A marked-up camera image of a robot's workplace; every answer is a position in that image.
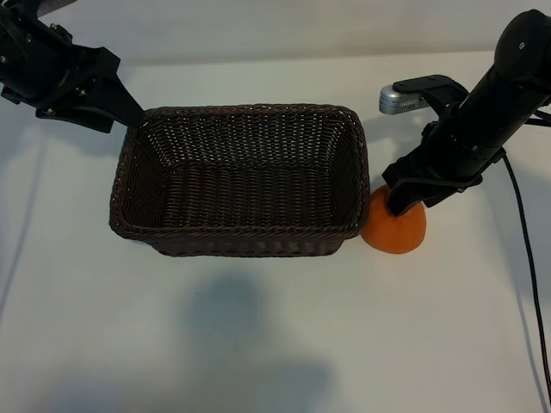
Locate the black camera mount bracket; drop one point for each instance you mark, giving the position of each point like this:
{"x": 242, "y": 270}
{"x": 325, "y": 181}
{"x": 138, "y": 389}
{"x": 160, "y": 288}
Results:
{"x": 435, "y": 84}

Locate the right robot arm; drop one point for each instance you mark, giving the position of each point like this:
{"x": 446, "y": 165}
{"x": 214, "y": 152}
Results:
{"x": 495, "y": 99}

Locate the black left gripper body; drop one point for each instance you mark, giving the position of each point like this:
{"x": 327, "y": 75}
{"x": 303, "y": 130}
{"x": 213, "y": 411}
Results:
{"x": 41, "y": 73}

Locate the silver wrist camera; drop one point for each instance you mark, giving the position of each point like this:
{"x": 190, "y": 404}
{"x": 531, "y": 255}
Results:
{"x": 400, "y": 101}

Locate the orange citrus fruit with knob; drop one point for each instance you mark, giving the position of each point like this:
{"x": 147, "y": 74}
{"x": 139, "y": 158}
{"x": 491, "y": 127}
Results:
{"x": 396, "y": 236}

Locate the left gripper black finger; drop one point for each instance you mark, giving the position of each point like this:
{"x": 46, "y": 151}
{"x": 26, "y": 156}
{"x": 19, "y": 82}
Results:
{"x": 79, "y": 120}
{"x": 109, "y": 86}

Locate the dark brown woven wicker basket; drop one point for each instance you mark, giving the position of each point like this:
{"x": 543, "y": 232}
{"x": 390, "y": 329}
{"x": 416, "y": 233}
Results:
{"x": 241, "y": 193}

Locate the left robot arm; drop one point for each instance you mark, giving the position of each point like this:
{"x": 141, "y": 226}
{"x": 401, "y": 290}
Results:
{"x": 21, "y": 19}

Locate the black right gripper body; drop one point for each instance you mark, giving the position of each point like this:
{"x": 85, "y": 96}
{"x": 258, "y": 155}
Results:
{"x": 443, "y": 165}

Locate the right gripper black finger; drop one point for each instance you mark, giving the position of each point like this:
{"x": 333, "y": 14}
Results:
{"x": 437, "y": 198}
{"x": 406, "y": 200}

